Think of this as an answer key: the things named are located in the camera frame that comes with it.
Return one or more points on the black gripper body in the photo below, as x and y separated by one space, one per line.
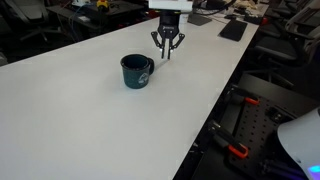
168 29

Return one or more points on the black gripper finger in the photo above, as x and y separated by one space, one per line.
169 49
162 47

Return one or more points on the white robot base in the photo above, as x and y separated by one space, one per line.
300 138

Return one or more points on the grey mouse pad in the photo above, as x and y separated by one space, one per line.
198 20

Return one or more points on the dark green ceramic mug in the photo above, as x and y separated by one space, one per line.
136 70

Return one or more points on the black keyboard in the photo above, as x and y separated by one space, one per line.
233 30

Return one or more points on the yellow tool on desk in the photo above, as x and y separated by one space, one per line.
102 3

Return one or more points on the orange black clamp far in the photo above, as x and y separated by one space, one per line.
248 96

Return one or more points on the orange black clamp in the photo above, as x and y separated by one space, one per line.
248 96
234 146

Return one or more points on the orange black clamp near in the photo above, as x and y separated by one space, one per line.
234 146

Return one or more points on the grey office chair right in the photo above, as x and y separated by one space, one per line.
297 40

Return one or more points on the grey office chair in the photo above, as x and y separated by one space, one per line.
297 40
34 15

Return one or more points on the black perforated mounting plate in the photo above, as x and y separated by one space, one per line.
256 129

